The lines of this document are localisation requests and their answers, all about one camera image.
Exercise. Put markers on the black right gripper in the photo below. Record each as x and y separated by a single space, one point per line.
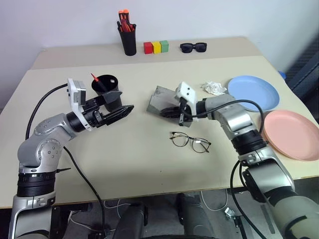
184 112

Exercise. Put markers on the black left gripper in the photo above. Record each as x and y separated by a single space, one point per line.
93 115

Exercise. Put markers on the grey cloth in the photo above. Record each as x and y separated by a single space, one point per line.
157 99

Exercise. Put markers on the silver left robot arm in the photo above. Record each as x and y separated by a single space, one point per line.
42 149

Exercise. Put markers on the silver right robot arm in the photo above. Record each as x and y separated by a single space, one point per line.
259 174

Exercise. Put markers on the short black cup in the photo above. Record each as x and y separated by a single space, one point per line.
113 106

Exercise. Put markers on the red marker with black body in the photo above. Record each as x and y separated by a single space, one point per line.
96 80

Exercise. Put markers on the thin-framed clear eyeglasses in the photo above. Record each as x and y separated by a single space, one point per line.
190 139

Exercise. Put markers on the crumpled white tissue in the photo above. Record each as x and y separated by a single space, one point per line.
213 87

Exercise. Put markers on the tall black pen holder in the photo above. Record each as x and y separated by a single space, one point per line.
129 43

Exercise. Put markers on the red block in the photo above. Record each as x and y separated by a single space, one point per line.
147 47

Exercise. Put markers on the yellow block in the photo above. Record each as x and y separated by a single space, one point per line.
156 47

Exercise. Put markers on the green block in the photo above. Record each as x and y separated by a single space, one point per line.
164 46

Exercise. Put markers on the black sunglasses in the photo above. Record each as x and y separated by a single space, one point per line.
187 47

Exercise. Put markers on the red marker in holder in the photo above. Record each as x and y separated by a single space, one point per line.
126 27

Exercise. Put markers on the blue plate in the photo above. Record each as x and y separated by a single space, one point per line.
251 90

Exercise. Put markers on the orange-capped black marker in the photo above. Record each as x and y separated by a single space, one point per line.
126 14
121 15

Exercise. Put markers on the dark rounded shape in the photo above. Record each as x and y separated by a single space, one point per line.
194 216
130 220

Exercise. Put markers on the blue round object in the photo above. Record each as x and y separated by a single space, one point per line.
282 74

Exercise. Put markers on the pink plate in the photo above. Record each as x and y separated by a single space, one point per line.
291 134

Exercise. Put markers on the dark ribbed furniture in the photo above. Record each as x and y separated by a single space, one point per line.
305 69

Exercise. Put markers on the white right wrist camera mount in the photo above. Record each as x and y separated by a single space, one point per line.
185 92

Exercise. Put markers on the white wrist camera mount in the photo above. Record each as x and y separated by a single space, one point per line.
185 92
72 99

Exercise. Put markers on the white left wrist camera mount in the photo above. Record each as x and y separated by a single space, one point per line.
72 99

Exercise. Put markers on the small metal bracket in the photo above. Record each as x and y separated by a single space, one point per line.
229 213

